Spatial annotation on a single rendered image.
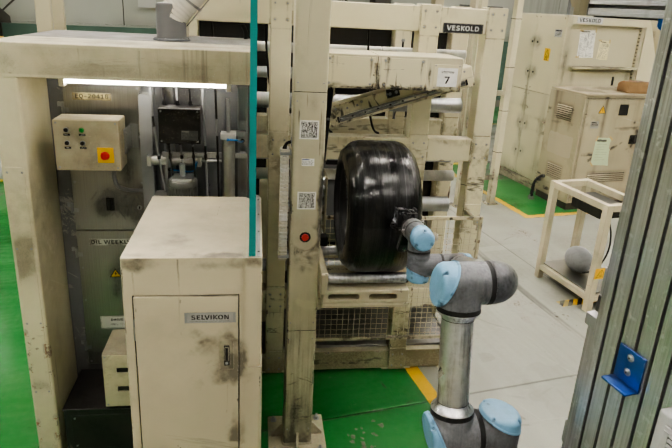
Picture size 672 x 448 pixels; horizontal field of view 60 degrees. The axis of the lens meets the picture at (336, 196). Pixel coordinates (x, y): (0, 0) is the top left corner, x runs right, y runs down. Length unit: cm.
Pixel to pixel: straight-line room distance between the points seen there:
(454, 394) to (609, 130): 533
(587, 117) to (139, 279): 538
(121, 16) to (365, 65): 889
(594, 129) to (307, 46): 475
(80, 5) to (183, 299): 965
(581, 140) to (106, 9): 804
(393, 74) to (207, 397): 148
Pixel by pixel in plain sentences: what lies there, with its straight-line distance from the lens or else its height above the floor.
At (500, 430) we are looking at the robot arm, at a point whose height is 93.
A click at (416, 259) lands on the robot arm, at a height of 121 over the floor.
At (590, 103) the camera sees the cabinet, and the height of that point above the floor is 115.
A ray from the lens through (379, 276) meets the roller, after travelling 242.
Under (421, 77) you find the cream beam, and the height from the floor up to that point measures 170.
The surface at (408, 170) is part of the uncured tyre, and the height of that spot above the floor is 138.
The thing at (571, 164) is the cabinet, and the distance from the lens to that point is 656.
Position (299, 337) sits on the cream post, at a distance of 260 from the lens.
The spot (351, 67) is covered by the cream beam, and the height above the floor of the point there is 173.
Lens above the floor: 198
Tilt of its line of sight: 18 degrees down
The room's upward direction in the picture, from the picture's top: 3 degrees clockwise
